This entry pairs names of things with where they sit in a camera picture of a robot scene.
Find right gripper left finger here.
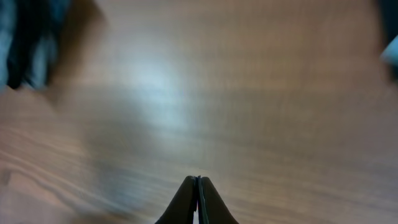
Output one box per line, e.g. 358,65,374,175
155,176,197,224

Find light teal t-shirt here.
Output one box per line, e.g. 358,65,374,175
381,36,398,66

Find black shorts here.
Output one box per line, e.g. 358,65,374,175
1,0,71,90

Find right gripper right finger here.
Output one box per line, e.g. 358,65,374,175
198,176,238,224

